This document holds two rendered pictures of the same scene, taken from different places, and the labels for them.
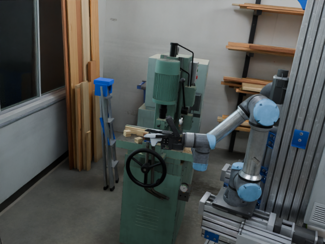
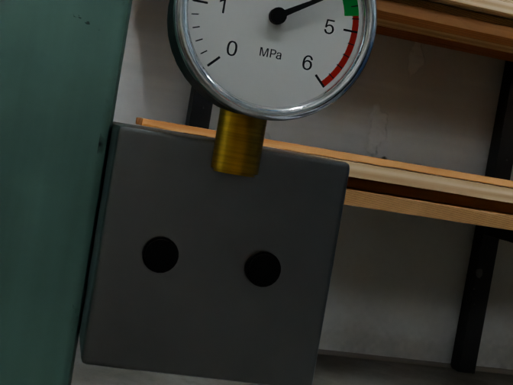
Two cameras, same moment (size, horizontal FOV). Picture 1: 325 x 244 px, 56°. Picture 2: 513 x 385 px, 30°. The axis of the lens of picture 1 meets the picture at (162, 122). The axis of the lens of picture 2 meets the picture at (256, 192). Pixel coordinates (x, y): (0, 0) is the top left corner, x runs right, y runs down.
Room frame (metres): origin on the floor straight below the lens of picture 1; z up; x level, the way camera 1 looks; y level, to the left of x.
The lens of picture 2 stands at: (1.66, -0.08, 0.62)
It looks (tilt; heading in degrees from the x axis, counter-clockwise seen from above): 3 degrees down; 335
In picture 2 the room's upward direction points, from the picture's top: 10 degrees clockwise
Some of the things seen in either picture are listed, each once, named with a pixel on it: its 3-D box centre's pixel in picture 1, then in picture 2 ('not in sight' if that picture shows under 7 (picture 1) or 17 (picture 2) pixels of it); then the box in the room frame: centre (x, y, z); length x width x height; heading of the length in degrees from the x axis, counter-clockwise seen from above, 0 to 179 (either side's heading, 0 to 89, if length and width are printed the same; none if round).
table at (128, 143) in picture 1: (156, 147); not in sight; (2.10, 0.02, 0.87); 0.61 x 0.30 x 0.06; 77
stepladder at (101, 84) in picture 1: (106, 134); not in sight; (2.99, 0.56, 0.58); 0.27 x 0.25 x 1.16; 83
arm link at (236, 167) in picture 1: (241, 175); not in sight; (1.57, -0.48, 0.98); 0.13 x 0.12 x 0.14; 2
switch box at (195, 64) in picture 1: (193, 71); not in sight; (2.49, -0.20, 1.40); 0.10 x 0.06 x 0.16; 167
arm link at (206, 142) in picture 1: (203, 142); not in sight; (1.44, -0.22, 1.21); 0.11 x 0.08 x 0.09; 92
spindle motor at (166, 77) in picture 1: (166, 81); not in sight; (2.21, 0.00, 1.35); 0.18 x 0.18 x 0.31
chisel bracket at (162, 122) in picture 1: (162, 123); not in sight; (2.22, 0.00, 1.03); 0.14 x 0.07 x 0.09; 167
